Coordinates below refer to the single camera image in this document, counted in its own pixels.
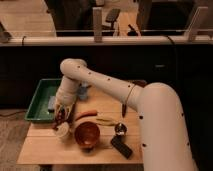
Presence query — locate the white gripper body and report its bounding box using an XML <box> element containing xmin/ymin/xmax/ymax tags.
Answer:
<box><xmin>54</xmin><ymin>77</ymin><xmax>79</xmax><ymax>110</ymax></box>

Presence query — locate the dark purple grape bunch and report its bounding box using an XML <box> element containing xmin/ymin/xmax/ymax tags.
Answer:
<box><xmin>52</xmin><ymin>108</ymin><xmax>66</xmax><ymax>130</ymax></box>

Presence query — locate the white paper cup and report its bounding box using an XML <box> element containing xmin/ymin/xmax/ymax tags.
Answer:
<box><xmin>55</xmin><ymin>122</ymin><xmax>70</xmax><ymax>140</ymax></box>

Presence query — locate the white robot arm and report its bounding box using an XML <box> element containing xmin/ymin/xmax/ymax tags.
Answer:
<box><xmin>56</xmin><ymin>58</ymin><xmax>198</xmax><ymax>171</ymax></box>

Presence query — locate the blue grey sponge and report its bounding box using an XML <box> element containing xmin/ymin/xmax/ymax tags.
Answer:
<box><xmin>47</xmin><ymin>96</ymin><xmax>55</xmax><ymax>112</ymax></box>

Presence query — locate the light blue plastic bottle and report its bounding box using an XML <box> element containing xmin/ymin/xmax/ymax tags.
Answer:
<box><xmin>77</xmin><ymin>82</ymin><xmax>90</xmax><ymax>100</ymax></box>

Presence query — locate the green plastic tray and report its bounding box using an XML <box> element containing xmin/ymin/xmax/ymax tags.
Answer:
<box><xmin>25</xmin><ymin>78</ymin><xmax>61</xmax><ymax>123</ymax></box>

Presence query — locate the orange carrot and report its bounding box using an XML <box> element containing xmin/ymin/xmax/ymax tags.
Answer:
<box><xmin>75</xmin><ymin>110</ymin><xmax>98</xmax><ymax>121</ymax></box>

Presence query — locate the brown wooden bowl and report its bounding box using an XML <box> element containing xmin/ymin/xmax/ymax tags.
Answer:
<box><xmin>74</xmin><ymin>121</ymin><xmax>100</xmax><ymax>149</ymax></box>

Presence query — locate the yellow green banana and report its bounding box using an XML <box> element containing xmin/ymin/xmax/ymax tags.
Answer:
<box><xmin>96</xmin><ymin>116</ymin><xmax>117</xmax><ymax>126</ymax></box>

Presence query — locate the black office chair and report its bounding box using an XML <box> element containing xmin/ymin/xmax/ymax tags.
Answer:
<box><xmin>102</xmin><ymin>8</ymin><xmax>120</xmax><ymax>30</ymax></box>

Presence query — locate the dark handled knife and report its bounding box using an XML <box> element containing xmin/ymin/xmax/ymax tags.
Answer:
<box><xmin>121</xmin><ymin>104</ymin><xmax>127</xmax><ymax>118</ymax></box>

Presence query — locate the white horizontal rail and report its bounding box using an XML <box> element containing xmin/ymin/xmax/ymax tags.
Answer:
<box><xmin>0</xmin><ymin>35</ymin><xmax>213</xmax><ymax>47</ymax></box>

